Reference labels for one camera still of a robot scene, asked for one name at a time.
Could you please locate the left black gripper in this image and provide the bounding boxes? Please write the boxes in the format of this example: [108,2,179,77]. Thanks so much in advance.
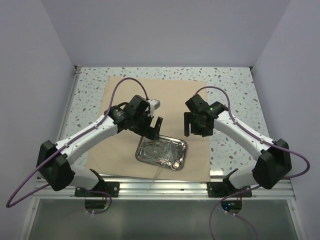
[129,111,163,141]

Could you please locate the steel instrument tray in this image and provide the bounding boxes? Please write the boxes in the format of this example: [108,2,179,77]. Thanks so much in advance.
[135,135,188,171]

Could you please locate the beige cloth wrap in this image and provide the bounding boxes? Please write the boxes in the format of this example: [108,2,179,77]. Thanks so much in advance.
[85,78,211,182]

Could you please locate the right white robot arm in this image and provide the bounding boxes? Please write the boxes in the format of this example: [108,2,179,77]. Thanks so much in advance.
[184,94,292,197]

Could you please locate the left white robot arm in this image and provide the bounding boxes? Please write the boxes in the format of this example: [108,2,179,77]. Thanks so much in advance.
[36,95,163,197]

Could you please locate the steel scissors in tray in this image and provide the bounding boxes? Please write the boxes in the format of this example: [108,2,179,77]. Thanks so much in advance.
[164,143,187,171]

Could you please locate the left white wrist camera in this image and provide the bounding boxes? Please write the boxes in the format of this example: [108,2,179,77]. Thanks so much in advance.
[148,99,161,117]

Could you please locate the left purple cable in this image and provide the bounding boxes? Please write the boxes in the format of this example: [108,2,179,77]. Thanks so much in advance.
[5,77,151,215]

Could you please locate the purple cable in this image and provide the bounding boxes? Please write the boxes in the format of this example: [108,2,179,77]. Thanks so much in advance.
[194,86,311,240]
[5,77,151,215]

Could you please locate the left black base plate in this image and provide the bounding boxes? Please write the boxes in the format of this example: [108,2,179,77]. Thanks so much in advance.
[74,181,120,198]

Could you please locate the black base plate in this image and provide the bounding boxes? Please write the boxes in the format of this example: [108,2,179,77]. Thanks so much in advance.
[74,181,120,198]
[206,181,250,198]

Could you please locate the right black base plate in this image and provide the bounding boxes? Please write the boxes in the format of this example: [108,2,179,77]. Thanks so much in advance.
[206,181,250,198]

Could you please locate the aluminium left side rail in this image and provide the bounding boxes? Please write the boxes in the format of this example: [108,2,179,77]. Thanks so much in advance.
[53,65,82,144]

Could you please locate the aluminium rail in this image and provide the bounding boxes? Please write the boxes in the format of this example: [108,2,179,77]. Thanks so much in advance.
[53,65,82,144]
[31,174,294,201]

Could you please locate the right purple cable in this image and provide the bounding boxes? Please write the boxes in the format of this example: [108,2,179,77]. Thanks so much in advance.
[194,86,311,240]

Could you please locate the aluminium front rail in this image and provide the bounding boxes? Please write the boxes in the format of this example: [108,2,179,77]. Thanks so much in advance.
[31,174,294,201]

